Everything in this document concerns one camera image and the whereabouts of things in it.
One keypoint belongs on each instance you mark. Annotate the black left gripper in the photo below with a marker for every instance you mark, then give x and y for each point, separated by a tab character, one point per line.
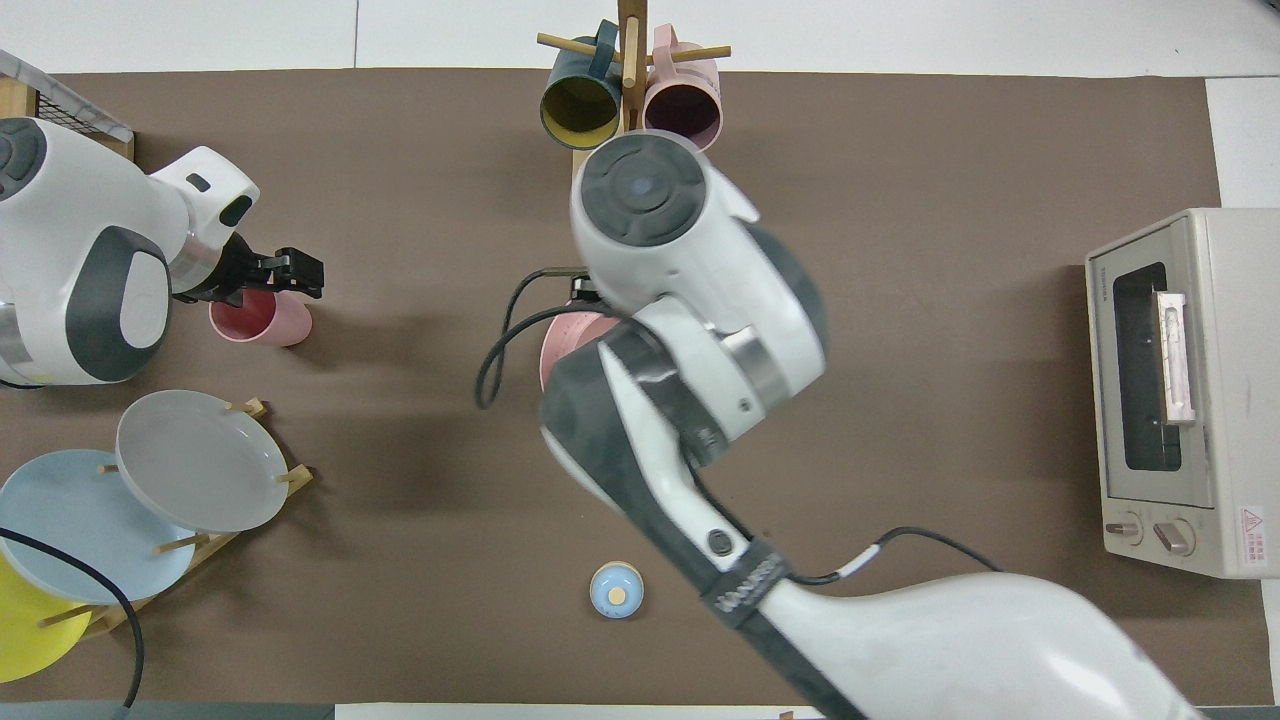
225	270

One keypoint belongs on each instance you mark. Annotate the pink tumbler cup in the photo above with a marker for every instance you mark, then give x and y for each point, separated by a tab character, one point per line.
285	325

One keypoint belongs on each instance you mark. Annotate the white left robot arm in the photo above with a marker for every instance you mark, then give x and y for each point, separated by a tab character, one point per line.
60	220

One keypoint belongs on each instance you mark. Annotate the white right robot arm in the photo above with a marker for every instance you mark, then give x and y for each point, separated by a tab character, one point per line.
700	260

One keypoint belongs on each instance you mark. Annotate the wooden plate rack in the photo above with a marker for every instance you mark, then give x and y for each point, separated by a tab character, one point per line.
297	480

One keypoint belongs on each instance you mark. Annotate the grey plate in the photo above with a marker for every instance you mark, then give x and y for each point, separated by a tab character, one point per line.
200	460

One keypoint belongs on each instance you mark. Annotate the pink speckled plate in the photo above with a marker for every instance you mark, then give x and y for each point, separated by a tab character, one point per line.
565	350

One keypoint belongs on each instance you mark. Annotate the dark green mug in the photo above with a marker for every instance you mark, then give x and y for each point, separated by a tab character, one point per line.
580	110

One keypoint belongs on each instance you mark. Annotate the light blue plate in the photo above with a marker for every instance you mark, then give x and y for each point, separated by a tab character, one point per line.
70	500

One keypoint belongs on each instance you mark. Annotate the wooden mug tree stand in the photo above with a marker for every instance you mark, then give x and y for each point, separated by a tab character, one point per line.
630	60

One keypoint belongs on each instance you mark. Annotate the pink mug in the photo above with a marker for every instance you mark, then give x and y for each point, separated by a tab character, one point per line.
685	110

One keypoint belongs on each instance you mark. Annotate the small blue jar cork lid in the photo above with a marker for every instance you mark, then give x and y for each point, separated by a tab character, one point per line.
616	590

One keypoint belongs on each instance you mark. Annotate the yellow plate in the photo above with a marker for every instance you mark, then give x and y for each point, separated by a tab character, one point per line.
25	640

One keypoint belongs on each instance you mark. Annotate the brown table mat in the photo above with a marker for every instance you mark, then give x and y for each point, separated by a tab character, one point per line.
950	200

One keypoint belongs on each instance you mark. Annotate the beige toaster oven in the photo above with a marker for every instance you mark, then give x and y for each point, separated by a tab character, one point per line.
1200	520

